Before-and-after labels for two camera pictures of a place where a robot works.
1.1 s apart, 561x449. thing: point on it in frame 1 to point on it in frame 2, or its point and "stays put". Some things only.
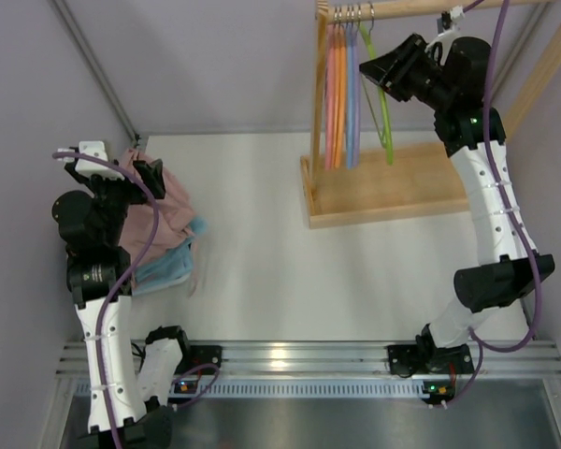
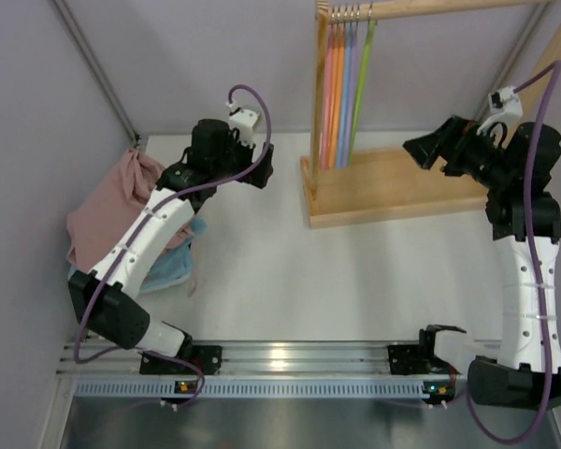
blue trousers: (173, 267) stays put
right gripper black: (407, 75) to (449, 150)
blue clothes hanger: (350, 78) to (344, 93)
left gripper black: (134, 185) to (258, 165)
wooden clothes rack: (424, 179) stays put
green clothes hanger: (384, 134) to (366, 48)
